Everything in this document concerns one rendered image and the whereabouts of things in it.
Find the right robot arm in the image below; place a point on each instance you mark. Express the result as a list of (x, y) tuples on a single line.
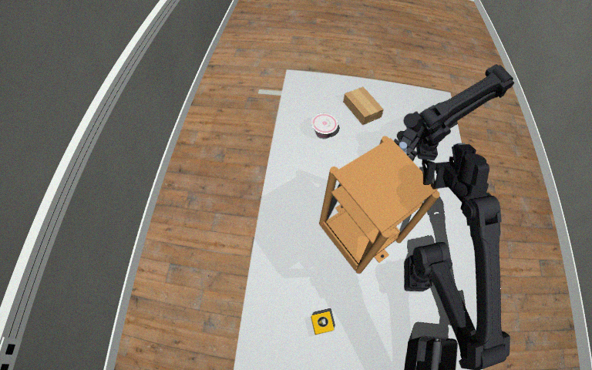
[(431, 120)]

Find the tan wooden block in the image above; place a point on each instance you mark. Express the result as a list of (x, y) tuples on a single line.
[(363, 105)]

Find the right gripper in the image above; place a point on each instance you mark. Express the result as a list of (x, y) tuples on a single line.
[(412, 153)]

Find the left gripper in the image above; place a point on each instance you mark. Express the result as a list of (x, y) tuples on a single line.
[(439, 168)]

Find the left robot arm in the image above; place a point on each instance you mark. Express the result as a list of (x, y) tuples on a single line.
[(488, 345)]

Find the wooden shelving unit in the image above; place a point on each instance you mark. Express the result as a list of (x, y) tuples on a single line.
[(385, 187)]

